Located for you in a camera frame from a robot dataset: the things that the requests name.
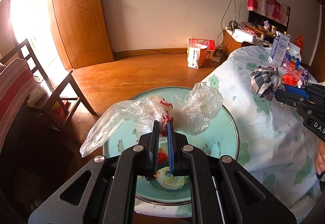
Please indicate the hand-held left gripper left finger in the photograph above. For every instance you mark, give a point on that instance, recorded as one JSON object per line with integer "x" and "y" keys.
{"x": 156, "y": 147}

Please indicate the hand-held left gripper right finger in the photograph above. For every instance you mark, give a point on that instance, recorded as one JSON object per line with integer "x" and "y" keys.
{"x": 170, "y": 147}

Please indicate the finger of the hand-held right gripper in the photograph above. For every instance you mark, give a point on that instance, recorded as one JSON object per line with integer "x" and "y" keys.
{"x": 294, "y": 89}
{"x": 287, "y": 98}

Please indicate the red foam fruit net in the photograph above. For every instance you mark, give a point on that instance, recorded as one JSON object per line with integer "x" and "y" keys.
{"x": 162, "y": 156}
{"x": 289, "y": 79}

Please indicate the purple foil wrapper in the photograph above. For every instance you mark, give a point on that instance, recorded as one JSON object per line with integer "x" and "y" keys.
{"x": 304, "y": 76}

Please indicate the checked grey cloth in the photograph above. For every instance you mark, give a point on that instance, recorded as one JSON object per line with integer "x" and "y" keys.
{"x": 264, "y": 81}

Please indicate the mint green cartoon bin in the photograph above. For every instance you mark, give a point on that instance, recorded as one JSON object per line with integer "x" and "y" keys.
{"x": 213, "y": 137}

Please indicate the clear plastic bag red print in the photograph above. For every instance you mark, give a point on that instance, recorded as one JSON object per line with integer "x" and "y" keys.
{"x": 198, "y": 109}

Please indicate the person's right hand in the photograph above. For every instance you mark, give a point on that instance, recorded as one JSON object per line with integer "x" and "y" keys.
{"x": 320, "y": 158}

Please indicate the blue gable-top carton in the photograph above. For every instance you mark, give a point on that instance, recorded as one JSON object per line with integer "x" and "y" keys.
{"x": 294, "y": 60}

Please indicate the tall white milk carton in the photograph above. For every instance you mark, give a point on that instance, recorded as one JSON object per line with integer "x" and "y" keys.
{"x": 279, "y": 48}

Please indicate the orange plastic bag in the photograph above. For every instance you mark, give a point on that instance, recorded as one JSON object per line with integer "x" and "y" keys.
{"x": 299, "y": 45}

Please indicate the purple gift bag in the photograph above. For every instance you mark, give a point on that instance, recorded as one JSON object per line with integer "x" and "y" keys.
{"x": 265, "y": 24}

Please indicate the flat white box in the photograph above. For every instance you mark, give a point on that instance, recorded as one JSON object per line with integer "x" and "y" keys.
{"x": 242, "y": 35}

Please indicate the small wooden cabinet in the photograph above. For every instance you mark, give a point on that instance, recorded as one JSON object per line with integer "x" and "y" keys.
{"x": 229, "y": 43}

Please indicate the black television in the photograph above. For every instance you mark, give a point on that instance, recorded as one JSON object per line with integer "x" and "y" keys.
{"x": 256, "y": 17}

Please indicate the red gift box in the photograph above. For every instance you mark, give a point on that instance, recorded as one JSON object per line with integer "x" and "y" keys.
{"x": 210, "y": 48}

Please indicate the white paper bag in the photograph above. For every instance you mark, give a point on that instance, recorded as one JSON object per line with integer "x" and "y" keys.
{"x": 194, "y": 57}

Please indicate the red container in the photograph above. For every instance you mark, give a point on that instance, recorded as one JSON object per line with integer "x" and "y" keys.
{"x": 59, "y": 112}

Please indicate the dark wooden chair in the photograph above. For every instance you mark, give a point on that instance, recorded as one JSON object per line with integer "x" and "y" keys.
{"x": 63, "y": 89}

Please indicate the white tissue pack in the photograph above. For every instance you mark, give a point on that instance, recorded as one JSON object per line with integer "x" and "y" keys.
{"x": 36, "y": 93}

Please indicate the wooden door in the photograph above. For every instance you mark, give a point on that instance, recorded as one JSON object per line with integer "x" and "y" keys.
{"x": 81, "y": 23}

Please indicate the red striped cloth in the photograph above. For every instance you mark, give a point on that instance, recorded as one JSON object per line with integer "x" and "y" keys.
{"x": 15, "y": 91}

